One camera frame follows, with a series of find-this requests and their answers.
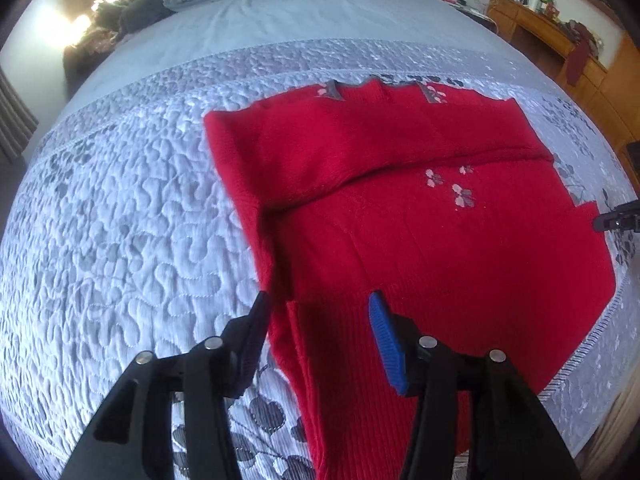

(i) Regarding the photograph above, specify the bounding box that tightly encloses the red knit sweater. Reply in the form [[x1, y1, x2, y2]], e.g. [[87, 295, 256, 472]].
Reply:
[[204, 74, 617, 480]]

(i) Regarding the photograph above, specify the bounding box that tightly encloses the dark red hanging cloth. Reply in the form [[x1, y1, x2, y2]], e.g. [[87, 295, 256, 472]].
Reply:
[[565, 40, 592, 87]]

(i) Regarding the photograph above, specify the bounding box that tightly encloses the grey curtain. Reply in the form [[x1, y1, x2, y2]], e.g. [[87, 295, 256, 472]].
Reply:
[[0, 67, 40, 161]]

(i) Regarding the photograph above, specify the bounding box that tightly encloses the wooden desk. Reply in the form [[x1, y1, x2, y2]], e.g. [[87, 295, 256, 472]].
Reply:
[[487, 0, 640, 161]]

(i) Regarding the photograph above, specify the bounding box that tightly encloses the grey quilted bedspread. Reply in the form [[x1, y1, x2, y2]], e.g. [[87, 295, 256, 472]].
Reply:
[[0, 0, 640, 480]]

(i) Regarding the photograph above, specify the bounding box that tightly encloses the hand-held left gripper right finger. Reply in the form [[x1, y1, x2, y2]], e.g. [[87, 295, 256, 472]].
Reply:
[[368, 291, 583, 480]]

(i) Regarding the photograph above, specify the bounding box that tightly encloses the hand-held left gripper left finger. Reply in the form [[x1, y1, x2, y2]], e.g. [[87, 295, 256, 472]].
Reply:
[[64, 290, 273, 480]]

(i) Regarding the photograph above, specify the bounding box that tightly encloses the dark clothes pile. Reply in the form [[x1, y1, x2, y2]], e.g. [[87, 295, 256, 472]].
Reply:
[[92, 0, 173, 36]]

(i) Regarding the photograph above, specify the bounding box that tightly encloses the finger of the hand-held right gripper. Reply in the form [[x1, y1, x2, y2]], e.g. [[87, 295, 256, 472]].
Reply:
[[592, 204, 640, 233]]

